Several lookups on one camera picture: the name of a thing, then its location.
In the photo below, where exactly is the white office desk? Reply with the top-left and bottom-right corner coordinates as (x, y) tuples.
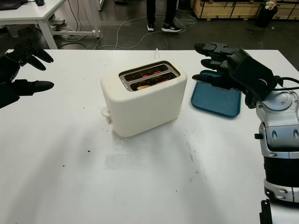
(0, 0), (101, 49)

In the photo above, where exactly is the wooden crate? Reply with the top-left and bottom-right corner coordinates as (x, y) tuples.
(189, 0), (299, 19)

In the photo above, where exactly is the grey storage box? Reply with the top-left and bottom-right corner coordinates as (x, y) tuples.
(4, 24), (32, 38)

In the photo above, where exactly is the person in beige jacket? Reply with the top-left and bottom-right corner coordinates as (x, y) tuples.
(146, 0), (182, 33)

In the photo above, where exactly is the black laptop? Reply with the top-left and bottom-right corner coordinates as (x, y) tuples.
(0, 0), (28, 10)

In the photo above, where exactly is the white floor cable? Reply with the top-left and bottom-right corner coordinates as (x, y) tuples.
(95, 14), (198, 50)

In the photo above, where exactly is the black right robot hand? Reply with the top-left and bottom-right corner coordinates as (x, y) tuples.
(192, 42), (275, 101)

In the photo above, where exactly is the blue plastic tray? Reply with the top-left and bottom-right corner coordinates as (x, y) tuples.
(190, 69), (242, 119)

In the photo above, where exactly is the cream two-slot toaster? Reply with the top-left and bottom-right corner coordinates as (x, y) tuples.
(100, 60), (188, 138)

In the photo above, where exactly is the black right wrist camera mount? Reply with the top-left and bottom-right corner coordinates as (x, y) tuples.
(244, 91), (264, 110)

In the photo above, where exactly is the white sneaker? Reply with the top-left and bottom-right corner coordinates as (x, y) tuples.
(49, 14), (66, 26)

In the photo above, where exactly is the black trash bin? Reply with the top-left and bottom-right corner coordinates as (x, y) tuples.
(254, 0), (278, 28)

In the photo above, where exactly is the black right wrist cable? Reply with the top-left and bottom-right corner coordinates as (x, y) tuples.
(272, 76), (299, 91)

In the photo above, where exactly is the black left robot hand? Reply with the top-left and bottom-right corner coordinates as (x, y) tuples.
(0, 38), (55, 110)

